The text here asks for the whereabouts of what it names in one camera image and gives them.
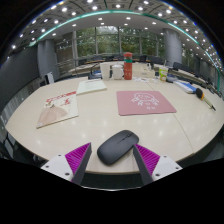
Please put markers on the pink printed mouse pad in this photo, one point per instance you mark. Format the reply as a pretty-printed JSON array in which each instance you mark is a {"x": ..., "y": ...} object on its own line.
[{"x": 145, "y": 102}]

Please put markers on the dark desk microphone base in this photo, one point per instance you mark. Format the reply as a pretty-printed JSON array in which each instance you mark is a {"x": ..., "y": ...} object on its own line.
[
  {"x": 95, "y": 76},
  {"x": 172, "y": 78}
]

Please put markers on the red drink bottle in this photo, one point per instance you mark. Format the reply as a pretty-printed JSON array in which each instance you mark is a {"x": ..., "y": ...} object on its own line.
[{"x": 128, "y": 66}]

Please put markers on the ceiling lights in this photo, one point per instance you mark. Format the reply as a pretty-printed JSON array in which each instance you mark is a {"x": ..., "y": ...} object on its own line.
[{"x": 118, "y": 6}]

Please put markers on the black computer mouse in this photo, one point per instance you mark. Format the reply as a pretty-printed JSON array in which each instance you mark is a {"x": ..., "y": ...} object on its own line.
[{"x": 117, "y": 147}]

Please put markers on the magazine with fan picture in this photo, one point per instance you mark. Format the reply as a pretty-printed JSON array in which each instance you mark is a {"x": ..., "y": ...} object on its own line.
[{"x": 58, "y": 109}]

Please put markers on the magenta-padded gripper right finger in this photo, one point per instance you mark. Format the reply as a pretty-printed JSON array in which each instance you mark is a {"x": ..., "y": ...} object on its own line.
[{"x": 165, "y": 165}]

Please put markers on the white paper booklet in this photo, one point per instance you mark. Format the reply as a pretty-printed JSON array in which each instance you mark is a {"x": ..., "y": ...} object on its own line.
[{"x": 91, "y": 86}]

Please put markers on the black and yellow marker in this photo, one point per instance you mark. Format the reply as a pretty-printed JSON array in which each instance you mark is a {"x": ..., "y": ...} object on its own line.
[{"x": 200, "y": 94}]

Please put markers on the black office chair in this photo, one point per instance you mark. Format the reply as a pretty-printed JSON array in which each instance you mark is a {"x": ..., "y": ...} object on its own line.
[{"x": 7, "y": 140}]

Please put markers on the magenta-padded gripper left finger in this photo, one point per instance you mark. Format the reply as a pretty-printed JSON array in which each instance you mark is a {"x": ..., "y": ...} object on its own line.
[{"x": 57, "y": 165}]

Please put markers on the black office chairs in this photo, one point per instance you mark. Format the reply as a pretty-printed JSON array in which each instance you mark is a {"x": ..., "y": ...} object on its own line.
[{"x": 156, "y": 60}]

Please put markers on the green and white cup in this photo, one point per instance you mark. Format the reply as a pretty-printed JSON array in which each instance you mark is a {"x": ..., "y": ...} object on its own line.
[{"x": 163, "y": 74}]

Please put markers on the white lidded mug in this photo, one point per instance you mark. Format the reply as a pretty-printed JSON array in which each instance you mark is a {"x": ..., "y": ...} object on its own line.
[{"x": 117, "y": 72}]

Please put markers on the colourful printed paper sheets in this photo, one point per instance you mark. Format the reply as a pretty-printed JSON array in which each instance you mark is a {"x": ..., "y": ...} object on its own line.
[{"x": 144, "y": 79}]

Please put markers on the white paper cup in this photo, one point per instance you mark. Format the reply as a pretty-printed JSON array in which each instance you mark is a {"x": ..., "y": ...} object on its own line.
[{"x": 105, "y": 71}]

